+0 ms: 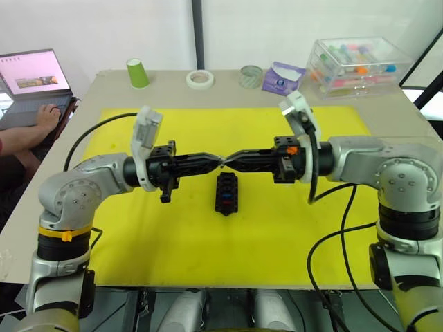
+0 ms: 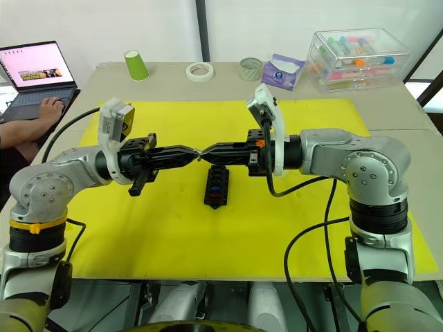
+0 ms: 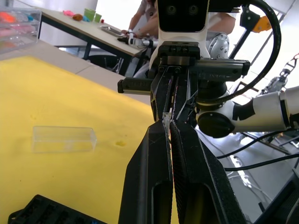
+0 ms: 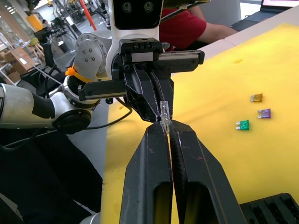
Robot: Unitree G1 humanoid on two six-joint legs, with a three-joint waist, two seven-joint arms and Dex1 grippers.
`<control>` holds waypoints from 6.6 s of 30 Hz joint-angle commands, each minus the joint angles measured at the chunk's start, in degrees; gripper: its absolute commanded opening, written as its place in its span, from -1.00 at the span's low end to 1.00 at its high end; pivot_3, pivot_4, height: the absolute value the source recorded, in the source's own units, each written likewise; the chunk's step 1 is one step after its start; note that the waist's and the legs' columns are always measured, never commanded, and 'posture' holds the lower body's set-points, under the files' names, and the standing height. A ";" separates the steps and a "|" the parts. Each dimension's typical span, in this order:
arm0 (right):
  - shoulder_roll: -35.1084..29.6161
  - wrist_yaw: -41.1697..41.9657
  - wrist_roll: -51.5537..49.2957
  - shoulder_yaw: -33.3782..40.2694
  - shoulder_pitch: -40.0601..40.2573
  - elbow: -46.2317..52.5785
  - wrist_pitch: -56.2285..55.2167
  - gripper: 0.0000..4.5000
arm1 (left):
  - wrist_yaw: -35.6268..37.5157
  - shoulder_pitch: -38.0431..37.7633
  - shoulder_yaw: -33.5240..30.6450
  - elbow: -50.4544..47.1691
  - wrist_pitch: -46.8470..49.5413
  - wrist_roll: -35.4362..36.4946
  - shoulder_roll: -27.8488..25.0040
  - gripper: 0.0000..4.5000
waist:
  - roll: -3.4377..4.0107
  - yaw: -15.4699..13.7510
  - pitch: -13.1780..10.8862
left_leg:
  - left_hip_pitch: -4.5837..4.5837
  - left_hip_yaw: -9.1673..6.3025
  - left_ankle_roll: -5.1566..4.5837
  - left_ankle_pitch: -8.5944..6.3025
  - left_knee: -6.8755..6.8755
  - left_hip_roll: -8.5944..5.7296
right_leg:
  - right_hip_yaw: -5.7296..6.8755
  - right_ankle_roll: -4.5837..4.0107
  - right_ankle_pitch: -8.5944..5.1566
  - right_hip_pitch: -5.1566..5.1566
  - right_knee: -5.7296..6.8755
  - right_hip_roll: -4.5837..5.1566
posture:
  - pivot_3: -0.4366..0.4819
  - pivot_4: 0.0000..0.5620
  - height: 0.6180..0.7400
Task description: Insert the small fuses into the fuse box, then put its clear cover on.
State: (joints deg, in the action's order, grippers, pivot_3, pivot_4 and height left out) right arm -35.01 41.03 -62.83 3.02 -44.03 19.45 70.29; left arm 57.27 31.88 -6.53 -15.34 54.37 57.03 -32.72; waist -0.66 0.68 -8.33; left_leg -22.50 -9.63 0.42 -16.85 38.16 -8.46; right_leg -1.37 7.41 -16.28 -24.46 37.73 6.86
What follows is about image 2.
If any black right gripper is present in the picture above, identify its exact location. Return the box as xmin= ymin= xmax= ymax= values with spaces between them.
xmin=201 ymin=128 xmax=278 ymax=177

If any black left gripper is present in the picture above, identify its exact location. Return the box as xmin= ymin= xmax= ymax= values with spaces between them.
xmin=117 ymin=132 xmax=201 ymax=198

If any black fuse box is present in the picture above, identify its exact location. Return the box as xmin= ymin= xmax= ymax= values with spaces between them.
xmin=203 ymin=165 xmax=232 ymax=210

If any clear acrylic drawer box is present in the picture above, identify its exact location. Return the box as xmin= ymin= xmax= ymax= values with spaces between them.
xmin=306 ymin=28 xmax=413 ymax=93

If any person bare hand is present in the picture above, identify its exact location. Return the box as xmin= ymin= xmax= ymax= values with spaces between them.
xmin=37 ymin=97 xmax=66 ymax=129

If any yellow table mat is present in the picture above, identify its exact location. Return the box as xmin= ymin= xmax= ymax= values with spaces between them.
xmin=64 ymin=98 xmax=439 ymax=279

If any white masking tape roll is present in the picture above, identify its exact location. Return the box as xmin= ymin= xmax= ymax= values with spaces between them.
xmin=185 ymin=62 xmax=216 ymax=83

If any purple tissue pack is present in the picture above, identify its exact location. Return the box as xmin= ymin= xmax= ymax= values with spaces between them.
xmin=261 ymin=53 xmax=306 ymax=91

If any green paper cup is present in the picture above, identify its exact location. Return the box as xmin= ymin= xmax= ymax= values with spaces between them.
xmin=123 ymin=50 xmax=150 ymax=82

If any dark vertical pole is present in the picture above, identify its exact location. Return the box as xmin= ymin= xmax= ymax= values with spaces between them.
xmin=199 ymin=0 xmax=212 ymax=62

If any person bare leg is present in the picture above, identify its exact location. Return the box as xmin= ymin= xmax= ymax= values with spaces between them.
xmin=15 ymin=140 xmax=44 ymax=167

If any silver rounded shell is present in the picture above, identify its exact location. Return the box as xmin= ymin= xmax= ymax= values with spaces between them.
xmin=148 ymin=282 xmax=208 ymax=328

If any white rounded shell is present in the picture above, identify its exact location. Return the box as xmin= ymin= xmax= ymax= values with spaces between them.
xmin=248 ymin=282 xmax=288 ymax=332

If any black laptop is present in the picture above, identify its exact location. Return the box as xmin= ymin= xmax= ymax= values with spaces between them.
xmin=0 ymin=40 xmax=82 ymax=124

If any yellow black round rim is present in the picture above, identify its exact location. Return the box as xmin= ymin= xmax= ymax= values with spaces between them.
xmin=131 ymin=320 xmax=257 ymax=332

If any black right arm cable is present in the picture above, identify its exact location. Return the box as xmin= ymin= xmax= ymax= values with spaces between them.
xmin=261 ymin=117 xmax=363 ymax=332

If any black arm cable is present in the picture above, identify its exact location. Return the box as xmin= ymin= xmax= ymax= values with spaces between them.
xmin=261 ymin=117 xmax=363 ymax=332
xmin=41 ymin=107 xmax=103 ymax=311

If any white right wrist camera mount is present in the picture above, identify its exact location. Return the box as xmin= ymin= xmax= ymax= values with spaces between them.
xmin=245 ymin=82 xmax=290 ymax=177

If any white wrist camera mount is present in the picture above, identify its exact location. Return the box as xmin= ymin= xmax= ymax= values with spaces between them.
xmin=98 ymin=98 xmax=136 ymax=186
xmin=245 ymin=82 xmax=290 ymax=177

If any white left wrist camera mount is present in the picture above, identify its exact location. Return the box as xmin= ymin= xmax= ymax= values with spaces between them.
xmin=98 ymin=98 xmax=136 ymax=186

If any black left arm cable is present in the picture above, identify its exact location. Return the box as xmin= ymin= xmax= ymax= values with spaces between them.
xmin=41 ymin=107 xmax=103 ymax=311

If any yellow cable tie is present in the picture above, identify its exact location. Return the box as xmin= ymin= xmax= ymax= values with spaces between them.
xmin=9 ymin=216 xmax=69 ymax=234

